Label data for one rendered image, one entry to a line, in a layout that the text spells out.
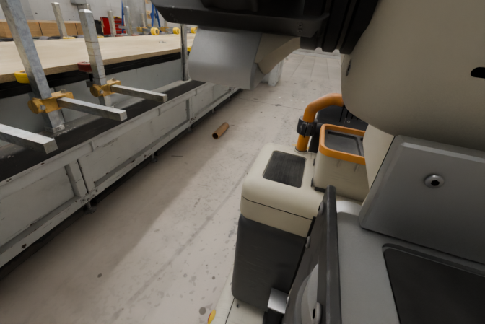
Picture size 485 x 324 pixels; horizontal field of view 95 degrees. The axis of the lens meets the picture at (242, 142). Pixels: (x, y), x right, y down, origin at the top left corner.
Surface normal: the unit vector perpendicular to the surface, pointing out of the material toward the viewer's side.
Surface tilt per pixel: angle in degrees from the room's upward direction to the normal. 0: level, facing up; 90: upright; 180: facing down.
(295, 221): 90
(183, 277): 0
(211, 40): 54
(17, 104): 90
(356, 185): 92
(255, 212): 90
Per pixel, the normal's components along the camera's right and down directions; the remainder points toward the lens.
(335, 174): -0.33, 0.47
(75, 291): 0.08, -0.87
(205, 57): -0.22, -0.17
